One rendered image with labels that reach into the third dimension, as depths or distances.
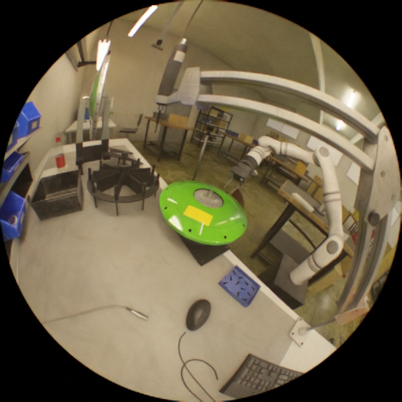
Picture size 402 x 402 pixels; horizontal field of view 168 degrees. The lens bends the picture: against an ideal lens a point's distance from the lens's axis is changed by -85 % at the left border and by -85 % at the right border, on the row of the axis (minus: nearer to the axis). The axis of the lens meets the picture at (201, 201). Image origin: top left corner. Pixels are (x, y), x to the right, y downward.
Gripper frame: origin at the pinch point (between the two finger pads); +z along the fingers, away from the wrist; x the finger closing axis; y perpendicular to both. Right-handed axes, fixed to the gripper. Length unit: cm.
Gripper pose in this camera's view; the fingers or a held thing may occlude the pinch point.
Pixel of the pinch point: (227, 190)
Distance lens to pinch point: 57.2
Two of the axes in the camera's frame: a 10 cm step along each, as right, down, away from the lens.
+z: -6.7, 6.9, -2.8
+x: 7.3, 5.6, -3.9
